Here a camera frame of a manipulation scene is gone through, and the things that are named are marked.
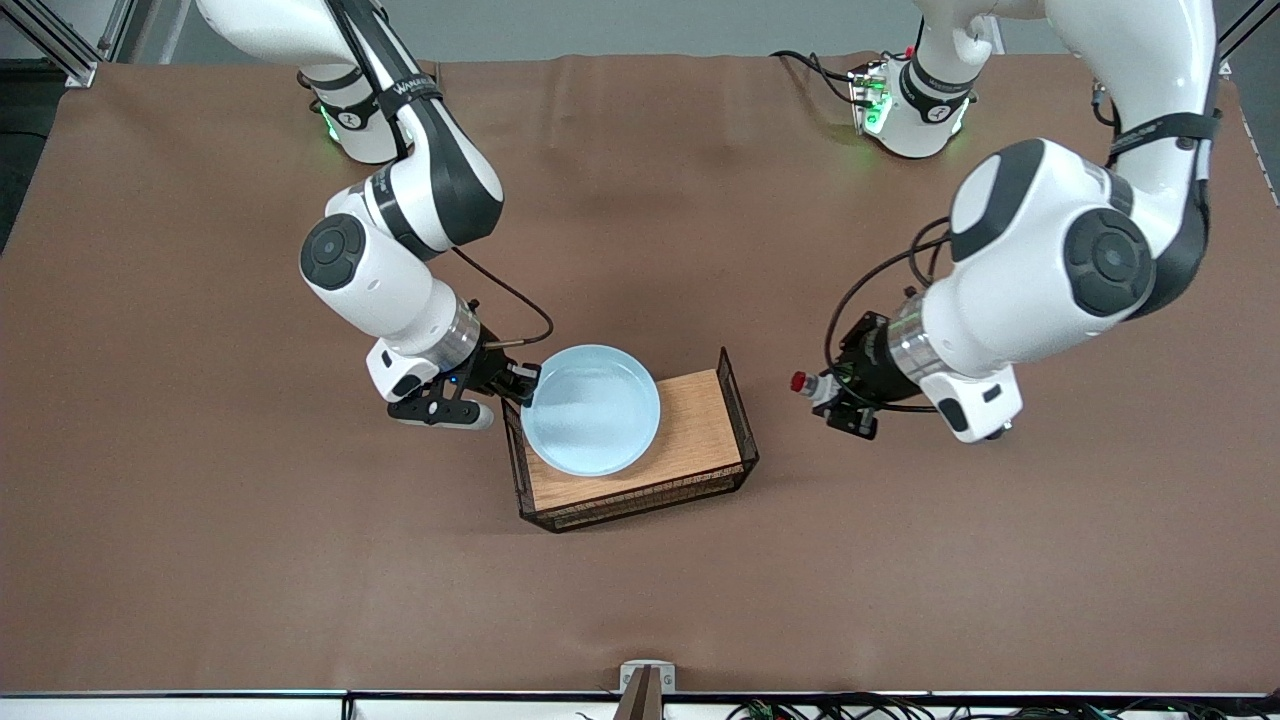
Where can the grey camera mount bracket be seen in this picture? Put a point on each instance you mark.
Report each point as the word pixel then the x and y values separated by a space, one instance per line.
pixel 645 690

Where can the white table edge rail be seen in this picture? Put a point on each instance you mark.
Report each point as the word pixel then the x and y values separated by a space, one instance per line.
pixel 200 708

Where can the brown table cloth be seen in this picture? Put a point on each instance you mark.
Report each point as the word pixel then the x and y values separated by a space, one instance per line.
pixel 640 250

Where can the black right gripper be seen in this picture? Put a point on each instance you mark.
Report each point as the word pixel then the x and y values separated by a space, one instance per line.
pixel 489 366

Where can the light blue round plate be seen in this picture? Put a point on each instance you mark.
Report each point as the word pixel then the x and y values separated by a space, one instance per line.
pixel 590 410

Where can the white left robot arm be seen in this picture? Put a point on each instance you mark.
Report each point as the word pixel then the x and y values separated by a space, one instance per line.
pixel 1040 260

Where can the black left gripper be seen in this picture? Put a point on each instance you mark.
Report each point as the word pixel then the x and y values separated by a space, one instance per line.
pixel 868 366

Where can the diagonal aluminium frame strut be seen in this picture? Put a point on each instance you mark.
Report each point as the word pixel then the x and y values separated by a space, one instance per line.
pixel 50 40
pixel 1245 30

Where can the red button with green block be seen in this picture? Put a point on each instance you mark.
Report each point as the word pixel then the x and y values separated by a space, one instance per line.
pixel 800 382

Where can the upright aluminium frame strut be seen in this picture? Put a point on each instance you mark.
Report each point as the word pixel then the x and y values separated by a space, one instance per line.
pixel 115 25

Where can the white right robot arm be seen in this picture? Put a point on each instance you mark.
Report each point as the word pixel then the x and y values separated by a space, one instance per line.
pixel 400 270

